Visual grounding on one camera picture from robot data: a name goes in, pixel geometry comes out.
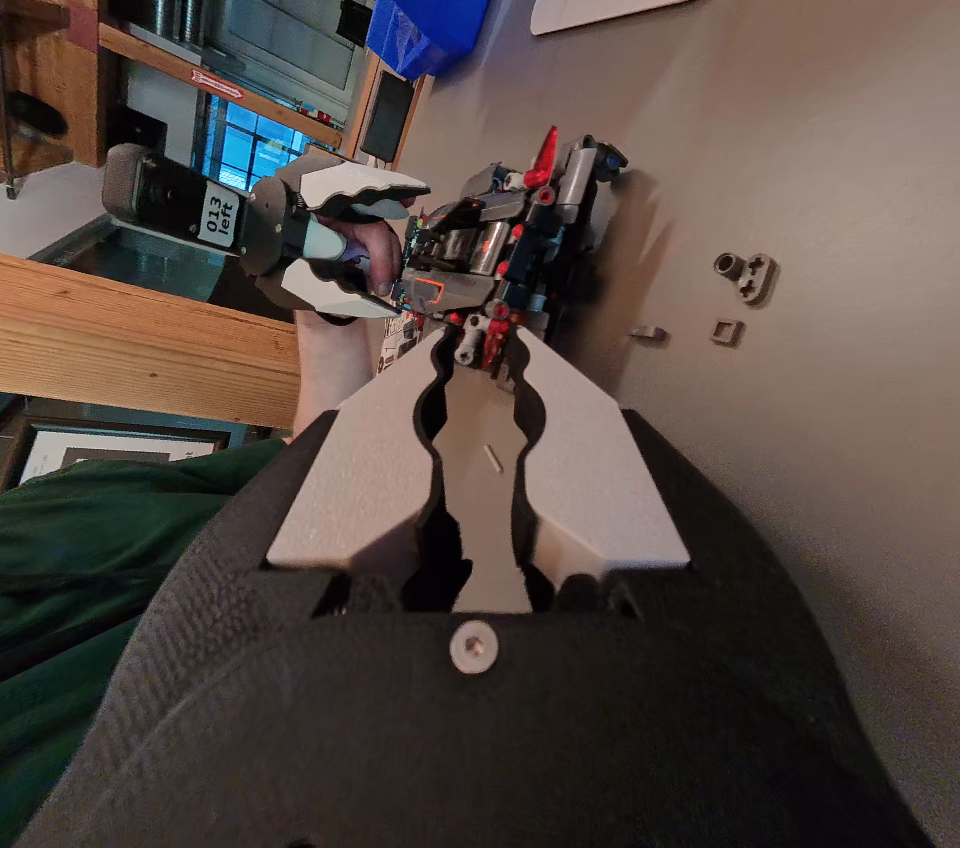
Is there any person's torso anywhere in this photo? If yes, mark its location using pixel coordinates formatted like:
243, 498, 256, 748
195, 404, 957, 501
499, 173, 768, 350
0, 439, 291, 848

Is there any lego sticker sheet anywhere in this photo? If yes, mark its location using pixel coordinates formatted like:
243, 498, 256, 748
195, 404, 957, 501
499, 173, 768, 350
375, 316, 423, 378

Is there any framed marker poster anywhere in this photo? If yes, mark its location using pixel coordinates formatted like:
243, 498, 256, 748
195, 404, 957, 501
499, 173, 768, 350
15, 417, 231, 491

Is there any wooden panel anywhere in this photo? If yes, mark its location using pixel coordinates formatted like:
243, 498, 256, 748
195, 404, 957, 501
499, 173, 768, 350
0, 252, 303, 431

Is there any person's left hand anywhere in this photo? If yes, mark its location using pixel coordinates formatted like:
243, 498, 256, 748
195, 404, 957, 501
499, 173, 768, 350
328, 220, 408, 298

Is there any grey orange lego car model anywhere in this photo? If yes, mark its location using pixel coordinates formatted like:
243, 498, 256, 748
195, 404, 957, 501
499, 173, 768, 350
390, 124, 633, 393

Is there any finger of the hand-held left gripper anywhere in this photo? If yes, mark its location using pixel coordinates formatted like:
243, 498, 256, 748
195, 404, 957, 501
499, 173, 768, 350
282, 259, 404, 323
298, 160, 433, 223

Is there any red white beam sign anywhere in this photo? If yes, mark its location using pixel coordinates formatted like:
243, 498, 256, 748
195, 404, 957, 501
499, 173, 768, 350
189, 68, 246, 101

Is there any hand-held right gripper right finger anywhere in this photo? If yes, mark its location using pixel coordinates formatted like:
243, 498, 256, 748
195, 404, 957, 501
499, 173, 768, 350
512, 327, 692, 577

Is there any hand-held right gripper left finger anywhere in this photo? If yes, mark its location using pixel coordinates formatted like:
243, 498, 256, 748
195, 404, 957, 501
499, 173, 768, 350
266, 327, 451, 572

